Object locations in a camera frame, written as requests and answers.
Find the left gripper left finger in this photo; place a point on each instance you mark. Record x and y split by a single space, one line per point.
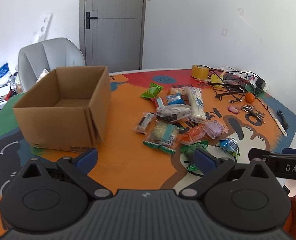
76 170

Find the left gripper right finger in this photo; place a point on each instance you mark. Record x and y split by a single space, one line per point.
215 171

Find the orange flower candy packet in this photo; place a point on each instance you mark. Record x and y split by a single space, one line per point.
191 136

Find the red and blue snack bar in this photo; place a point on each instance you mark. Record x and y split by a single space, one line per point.
158 102

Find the orange wafer packet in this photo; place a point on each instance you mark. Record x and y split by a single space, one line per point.
180 90

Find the green snack packet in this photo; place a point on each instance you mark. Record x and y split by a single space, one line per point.
153 90

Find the green foil candy packet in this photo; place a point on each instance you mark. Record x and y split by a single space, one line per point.
188 151

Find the blue foil candy packet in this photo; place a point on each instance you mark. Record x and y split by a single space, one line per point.
230 146

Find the purple snack packet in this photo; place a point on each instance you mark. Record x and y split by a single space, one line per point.
214 129

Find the black pen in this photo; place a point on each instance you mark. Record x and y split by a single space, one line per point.
284 122

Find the long white cracker pack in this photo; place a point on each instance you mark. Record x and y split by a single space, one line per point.
195 98

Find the green rice cracker packet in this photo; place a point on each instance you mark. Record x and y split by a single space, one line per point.
163 137

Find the brown cardboard box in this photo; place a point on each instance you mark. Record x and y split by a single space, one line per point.
67 109

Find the black white cake packet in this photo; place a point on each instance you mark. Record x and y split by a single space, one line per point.
173 113

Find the bunch of keys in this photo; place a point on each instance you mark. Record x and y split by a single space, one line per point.
252 115

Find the colourful printed table mat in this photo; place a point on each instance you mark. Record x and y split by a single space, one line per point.
124 161

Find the small brown bar packet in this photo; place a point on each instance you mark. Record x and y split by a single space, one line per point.
144 122

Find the blue white snack packet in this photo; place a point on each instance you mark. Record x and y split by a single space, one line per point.
175 99

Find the orange tangerine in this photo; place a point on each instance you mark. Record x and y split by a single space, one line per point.
249 97

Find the black power adapter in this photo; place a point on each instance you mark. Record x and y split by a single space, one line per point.
260 83

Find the yellow plush toy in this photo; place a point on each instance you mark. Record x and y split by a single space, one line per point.
217 80

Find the yellow tape roll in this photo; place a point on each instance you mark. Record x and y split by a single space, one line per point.
199 72

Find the dotted white cushion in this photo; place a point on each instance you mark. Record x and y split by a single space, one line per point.
42 75

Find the grey upholstered chair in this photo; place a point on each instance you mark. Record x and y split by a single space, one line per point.
46 55

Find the blue bag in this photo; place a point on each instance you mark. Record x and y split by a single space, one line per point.
4 70

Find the white perforated board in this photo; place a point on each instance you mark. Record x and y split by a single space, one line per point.
42 28

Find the grey door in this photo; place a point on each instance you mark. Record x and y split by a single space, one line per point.
115 38

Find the white handled knife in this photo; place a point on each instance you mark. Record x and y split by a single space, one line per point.
281 128

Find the pink keychain charm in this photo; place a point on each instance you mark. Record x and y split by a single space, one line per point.
233 109

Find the black wire stand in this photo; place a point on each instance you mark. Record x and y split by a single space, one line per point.
237 92

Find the black door handle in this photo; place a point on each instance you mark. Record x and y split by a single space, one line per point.
88 20

